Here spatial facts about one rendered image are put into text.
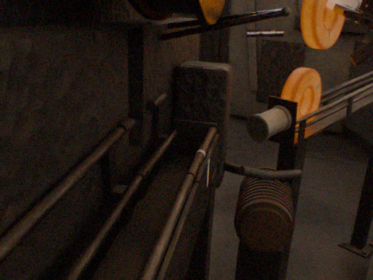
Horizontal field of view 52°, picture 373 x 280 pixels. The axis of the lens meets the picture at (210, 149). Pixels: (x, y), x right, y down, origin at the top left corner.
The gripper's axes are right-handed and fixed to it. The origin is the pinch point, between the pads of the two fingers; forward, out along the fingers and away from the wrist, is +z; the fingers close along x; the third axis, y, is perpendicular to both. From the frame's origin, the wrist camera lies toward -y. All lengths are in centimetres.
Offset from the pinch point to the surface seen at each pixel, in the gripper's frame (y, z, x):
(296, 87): -17.2, -4.3, 6.6
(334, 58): -55, 79, -198
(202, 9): 1, -15, 52
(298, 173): -34.5, -13.7, 7.5
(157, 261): -16, -28, 64
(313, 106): -22.9, -5.5, -3.7
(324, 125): -27.4, -8.6, -7.8
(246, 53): -76, 141, -173
